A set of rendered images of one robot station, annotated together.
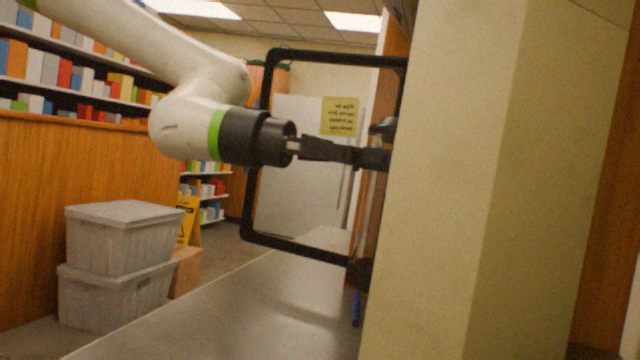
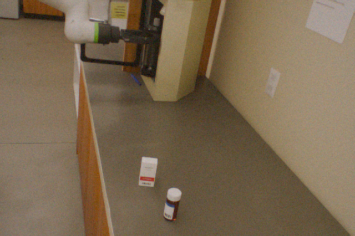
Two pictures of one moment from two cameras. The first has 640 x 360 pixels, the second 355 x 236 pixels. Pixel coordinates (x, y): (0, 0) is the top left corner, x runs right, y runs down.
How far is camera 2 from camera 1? 1.25 m
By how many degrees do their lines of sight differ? 41
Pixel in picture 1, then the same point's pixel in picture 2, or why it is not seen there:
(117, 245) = not seen: outside the picture
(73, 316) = not seen: outside the picture
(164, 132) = (77, 37)
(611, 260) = (204, 50)
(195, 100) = (85, 23)
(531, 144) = (191, 37)
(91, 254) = not seen: outside the picture
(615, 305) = (205, 62)
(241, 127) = (106, 33)
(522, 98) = (190, 28)
